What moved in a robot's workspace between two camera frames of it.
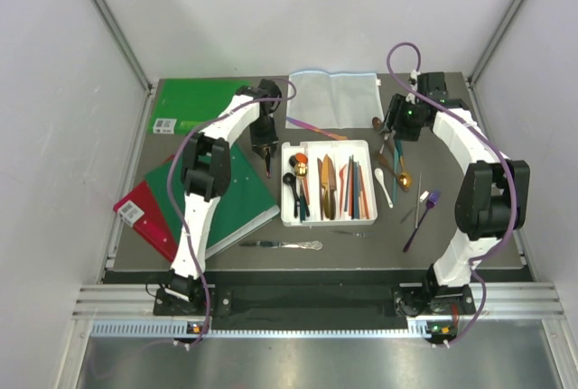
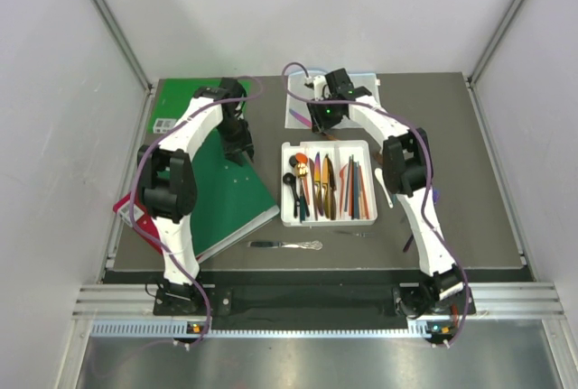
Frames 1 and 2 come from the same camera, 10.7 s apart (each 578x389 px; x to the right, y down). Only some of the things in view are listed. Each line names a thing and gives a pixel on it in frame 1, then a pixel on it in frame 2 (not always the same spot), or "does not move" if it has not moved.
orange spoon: (302, 157) does not move
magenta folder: (141, 209) does not move
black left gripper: (269, 141) -> (242, 143)
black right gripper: (394, 119) -> (319, 123)
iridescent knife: (267, 162) -> (317, 182)
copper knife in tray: (332, 187) does not move
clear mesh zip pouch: (340, 101) does not move
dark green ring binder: (249, 200) does not move
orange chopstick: (361, 176) does not move
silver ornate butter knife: (312, 245) does not move
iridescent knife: (317, 130) -> (302, 118)
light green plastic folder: (186, 104) does not move
